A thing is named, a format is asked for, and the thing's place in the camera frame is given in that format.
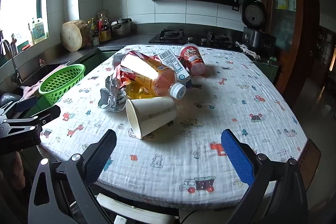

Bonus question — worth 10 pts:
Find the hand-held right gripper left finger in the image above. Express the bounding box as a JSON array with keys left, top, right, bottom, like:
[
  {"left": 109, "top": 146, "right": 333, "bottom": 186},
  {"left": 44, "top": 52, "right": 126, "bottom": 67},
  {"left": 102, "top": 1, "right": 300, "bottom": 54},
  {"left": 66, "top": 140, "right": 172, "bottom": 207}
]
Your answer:
[{"left": 28, "top": 129, "right": 117, "bottom": 224}]

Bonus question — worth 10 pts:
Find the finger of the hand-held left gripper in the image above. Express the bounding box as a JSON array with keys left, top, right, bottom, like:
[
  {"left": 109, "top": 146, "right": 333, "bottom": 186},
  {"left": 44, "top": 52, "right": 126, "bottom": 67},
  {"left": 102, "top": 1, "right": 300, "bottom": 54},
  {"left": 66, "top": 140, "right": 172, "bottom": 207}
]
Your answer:
[
  {"left": 0, "top": 96, "right": 38, "bottom": 119},
  {"left": 0, "top": 105, "right": 61, "bottom": 135}
]

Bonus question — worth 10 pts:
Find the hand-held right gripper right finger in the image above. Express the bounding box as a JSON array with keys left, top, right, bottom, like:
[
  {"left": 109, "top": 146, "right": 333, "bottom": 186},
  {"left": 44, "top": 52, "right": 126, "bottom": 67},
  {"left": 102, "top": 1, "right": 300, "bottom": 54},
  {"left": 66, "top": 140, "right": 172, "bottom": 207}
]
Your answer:
[{"left": 220, "top": 129, "right": 309, "bottom": 224}]

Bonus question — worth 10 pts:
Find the green plastic basket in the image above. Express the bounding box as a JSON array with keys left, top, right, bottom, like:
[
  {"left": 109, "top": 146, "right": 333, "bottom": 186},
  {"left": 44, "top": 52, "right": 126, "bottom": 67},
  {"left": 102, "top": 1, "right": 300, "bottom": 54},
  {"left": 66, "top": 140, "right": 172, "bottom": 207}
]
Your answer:
[{"left": 39, "top": 64, "right": 86, "bottom": 106}]

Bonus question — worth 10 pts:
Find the silver foil wrapper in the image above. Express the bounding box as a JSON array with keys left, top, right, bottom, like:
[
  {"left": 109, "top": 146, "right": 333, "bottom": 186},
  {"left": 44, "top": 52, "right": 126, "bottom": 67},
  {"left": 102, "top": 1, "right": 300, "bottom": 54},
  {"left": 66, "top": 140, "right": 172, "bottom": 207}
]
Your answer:
[{"left": 98, "top": 74, "right": 129, "bottom": 111}]

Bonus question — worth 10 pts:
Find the cream paper cup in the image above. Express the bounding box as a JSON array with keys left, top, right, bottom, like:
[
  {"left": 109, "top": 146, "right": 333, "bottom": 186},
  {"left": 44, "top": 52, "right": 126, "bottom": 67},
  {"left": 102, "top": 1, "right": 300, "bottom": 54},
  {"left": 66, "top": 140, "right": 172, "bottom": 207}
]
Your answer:
[{"left": 125, "top": 96, "right": 177, "bottom": 140}]

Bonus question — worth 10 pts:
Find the plastic bottle orange label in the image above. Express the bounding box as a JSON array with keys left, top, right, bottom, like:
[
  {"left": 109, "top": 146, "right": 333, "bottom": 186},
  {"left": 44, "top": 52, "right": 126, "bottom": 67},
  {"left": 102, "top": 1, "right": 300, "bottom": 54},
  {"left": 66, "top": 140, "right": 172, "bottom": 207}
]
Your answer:
[{"left": 120, "top": 52, "right": 187, "bottom": 100}]

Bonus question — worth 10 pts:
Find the red snack bag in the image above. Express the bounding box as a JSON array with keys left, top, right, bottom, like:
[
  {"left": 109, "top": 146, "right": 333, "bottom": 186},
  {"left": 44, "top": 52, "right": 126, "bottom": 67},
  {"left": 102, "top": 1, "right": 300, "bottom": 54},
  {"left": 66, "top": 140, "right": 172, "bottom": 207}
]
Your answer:
[{"left": 113, "top": 50, "right": 158, "bottom": 83}]

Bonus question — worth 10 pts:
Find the red chips can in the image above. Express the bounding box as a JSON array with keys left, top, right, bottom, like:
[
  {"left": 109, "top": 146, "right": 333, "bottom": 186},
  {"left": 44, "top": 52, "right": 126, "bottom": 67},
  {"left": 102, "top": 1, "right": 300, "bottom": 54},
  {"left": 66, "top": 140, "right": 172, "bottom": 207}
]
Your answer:
[{"left": 180, "top": 43, "right": 206, "bottom": 75}]

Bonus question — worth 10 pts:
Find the white and blue milk carton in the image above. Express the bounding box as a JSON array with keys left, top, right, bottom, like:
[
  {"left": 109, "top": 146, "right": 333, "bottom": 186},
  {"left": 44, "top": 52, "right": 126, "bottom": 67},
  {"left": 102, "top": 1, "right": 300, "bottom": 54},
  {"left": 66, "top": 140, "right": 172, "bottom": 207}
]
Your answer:
[{"left": 156, "top": 49, "right": 192, "bottom": 88}]

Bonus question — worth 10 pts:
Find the person's left hand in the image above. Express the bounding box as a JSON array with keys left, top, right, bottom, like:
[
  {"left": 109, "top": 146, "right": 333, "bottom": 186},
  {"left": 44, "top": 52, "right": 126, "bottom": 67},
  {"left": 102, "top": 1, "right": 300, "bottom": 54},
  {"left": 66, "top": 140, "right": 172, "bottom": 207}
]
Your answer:
[{"left": 10, "top": 152, "right": 27, "bottom": 190}]

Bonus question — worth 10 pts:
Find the black wok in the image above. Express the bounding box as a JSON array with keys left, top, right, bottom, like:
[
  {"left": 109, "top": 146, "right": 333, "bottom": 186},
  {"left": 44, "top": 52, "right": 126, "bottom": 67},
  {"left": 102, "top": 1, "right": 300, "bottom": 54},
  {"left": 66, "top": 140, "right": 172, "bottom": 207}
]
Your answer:
[{"left": 0, "top": 93, "right": 23, "bottom": 109}]

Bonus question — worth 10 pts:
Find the steel kitchen sink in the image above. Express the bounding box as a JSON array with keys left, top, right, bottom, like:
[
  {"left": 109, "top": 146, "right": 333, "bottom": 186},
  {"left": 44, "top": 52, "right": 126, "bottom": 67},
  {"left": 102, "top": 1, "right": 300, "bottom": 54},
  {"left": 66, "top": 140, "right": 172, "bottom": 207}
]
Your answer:
[{"left": 20, "top": 61, "right": 71, "bottom": 88}]

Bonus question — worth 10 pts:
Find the white printed blanket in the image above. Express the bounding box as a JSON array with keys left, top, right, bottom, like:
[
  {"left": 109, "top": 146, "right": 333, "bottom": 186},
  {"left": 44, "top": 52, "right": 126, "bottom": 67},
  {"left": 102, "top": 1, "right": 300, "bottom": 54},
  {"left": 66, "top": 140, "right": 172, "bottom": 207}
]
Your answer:
[{"left": 38, "top": 44, "right": 308, "bottom": 207}]

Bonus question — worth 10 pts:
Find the striped can with plant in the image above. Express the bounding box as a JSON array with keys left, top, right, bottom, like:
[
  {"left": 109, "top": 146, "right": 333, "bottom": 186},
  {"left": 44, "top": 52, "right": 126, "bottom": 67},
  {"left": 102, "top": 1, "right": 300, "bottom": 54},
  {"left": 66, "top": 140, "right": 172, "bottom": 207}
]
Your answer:
[{"left": 10, "top": 34, "right": 18, "bottom": 55}]

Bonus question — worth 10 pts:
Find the chrome kitchen faucet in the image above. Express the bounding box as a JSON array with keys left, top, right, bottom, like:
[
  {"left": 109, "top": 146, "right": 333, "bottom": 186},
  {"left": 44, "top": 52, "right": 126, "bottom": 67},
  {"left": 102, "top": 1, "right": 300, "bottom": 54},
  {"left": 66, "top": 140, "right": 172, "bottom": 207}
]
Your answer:
[{"left": 0, "top": 40, "right": 21, "bottom": 84}]

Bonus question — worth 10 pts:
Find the brown wooden panel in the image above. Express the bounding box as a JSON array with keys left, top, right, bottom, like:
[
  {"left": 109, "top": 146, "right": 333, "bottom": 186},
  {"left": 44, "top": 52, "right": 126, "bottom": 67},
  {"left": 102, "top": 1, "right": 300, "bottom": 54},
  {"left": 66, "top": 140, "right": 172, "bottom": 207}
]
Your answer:
[{"left": 298, "top": 139, "right": 321, "bottom": 188}]

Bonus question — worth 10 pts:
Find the white detergent jug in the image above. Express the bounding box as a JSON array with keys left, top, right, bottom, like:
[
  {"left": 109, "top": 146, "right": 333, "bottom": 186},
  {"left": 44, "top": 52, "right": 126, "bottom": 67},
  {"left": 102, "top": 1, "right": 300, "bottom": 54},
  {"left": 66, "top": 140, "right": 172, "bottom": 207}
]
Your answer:
[{"left": 33, "top": 18, "right": 49, "bottom": 44}]

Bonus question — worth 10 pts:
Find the round wooden chopping block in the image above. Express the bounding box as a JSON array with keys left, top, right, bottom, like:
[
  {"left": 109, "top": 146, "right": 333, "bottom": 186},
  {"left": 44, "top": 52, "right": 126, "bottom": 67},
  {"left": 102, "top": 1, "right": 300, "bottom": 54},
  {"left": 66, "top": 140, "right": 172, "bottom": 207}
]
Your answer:
[{"left": 60, "top": 20, "right": 90, "bottom": 52}]

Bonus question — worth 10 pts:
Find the large oil bottle yellow label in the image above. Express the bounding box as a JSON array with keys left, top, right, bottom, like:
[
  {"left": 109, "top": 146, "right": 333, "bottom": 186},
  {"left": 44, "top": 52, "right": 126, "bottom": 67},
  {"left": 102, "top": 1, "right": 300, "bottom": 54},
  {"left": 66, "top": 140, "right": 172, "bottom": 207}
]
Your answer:
[{"left": 98, "top": 13, "right": 112, "bottom": 42}]

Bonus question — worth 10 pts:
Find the white rag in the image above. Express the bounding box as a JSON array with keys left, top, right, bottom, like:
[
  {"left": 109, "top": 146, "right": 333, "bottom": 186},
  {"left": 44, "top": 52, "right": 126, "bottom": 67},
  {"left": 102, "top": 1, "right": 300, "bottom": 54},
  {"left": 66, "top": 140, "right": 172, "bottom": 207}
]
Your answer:
[{"left": 234, "top": 41, "right": 261, "bottom": 60}]

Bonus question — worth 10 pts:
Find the steel pressure cooker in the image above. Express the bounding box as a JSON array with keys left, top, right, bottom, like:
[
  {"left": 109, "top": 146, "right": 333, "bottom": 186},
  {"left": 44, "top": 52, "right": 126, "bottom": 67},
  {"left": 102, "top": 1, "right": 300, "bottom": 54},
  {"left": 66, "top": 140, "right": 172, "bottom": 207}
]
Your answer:
[{"left": 112, "top": 18, "right": 132, "bottom": 37}]

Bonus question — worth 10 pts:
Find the black gas stove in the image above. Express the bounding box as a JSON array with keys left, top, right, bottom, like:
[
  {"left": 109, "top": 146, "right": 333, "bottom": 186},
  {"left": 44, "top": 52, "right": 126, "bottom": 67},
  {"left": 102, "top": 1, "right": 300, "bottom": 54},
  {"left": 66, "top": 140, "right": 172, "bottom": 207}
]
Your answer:
[{"left": 149, "top": 28, "right": 234, "bottom": 49}]

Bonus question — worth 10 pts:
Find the brown wooden glass cabinet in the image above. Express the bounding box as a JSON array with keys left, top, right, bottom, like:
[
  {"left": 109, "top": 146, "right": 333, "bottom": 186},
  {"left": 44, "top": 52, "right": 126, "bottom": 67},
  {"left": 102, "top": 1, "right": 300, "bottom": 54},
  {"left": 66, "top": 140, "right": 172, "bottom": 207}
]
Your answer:
[{"left": 259, "top": 0, "right": 321, "bottom": 106}]

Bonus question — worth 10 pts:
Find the black rice cooker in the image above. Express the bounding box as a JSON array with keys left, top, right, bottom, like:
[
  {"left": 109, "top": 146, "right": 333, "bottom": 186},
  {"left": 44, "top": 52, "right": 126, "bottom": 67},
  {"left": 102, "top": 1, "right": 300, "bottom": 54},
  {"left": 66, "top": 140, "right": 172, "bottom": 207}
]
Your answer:
[{"left": 241, "top": 0, "right": 277, "bottom": 50}]

